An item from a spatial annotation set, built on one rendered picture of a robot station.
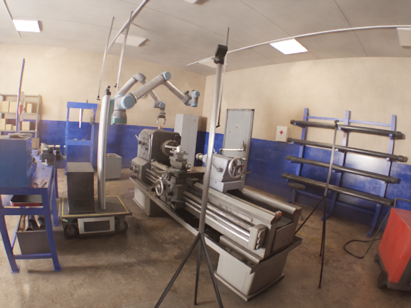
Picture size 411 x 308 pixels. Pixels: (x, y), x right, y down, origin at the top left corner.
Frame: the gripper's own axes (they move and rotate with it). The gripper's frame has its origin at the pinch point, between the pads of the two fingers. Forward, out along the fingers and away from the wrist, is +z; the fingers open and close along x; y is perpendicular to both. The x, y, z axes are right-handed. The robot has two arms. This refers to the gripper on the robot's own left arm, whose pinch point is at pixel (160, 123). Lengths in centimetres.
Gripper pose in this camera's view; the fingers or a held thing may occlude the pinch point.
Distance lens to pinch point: 358.8
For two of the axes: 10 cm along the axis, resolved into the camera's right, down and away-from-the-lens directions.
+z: -1.1, 9.9, 1.2
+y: -7.0, -1.6, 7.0
